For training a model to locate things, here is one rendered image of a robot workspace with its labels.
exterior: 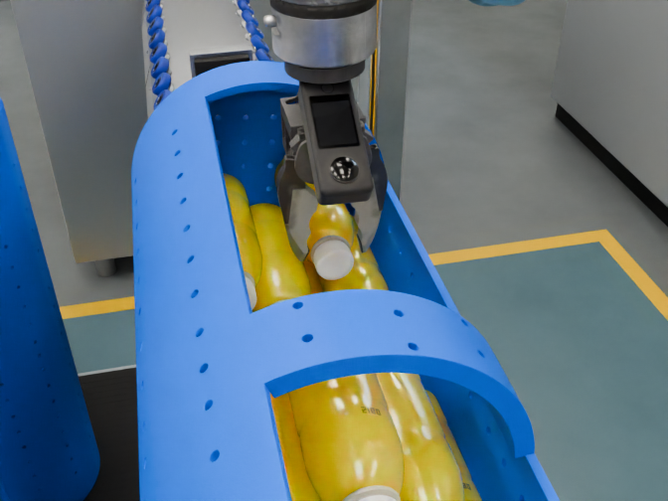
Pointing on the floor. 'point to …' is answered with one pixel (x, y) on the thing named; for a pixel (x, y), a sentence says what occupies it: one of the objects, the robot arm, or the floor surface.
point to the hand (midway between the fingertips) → (334, 250)
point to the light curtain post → (390, 84)
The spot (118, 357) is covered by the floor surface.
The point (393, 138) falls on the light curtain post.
